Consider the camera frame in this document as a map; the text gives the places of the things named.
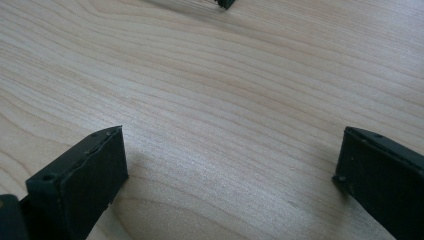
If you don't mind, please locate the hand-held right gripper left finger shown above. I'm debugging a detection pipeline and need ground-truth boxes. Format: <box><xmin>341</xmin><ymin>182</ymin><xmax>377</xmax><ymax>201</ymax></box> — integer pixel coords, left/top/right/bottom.
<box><xmin>19</xmin><ymin>125</ymin><xmax>130</xmax><ymax>240</ymax></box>

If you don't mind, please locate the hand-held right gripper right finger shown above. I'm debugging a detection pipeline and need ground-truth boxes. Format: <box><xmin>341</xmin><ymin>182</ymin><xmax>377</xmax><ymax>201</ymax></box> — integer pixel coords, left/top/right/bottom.
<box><xmin>331</xmin><ymin>126</ymin><xmax>424</xmax><ymax>240</ymax></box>

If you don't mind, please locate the dark green object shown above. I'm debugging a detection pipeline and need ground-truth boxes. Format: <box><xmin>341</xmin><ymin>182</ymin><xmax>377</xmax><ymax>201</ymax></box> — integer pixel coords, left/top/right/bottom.
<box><xmin>214</xmin><ymin>0</ymin><xmax>237</xmax><ymax>10</ymax></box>

